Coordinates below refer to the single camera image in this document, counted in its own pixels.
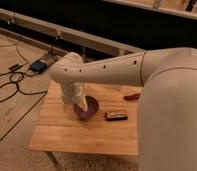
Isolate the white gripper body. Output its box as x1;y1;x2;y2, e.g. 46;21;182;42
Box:
61;83;83;104

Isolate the long wooden beam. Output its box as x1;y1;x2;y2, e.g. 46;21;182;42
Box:
0;8;142;56

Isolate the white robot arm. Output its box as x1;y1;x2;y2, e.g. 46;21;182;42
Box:
50;48;197;171

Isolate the black rectangular box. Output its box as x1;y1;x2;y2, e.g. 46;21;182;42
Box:
106;110;128;121

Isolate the purple ceramic bowl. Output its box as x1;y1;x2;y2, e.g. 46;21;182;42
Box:
73;96;99;119

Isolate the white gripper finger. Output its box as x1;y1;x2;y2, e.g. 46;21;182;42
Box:
78;96;88;111

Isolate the black floor cable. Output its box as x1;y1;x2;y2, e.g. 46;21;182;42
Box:
0;45;48;106

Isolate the wooden table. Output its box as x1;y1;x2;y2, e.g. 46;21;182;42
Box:
29;82;141;161

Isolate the black power adapter box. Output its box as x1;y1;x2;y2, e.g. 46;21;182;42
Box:
30;60;47;73

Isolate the red-handled tool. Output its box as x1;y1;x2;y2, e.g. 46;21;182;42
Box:
124;93;140;101

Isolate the small black plug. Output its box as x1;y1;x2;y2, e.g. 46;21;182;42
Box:
9;64;20;72

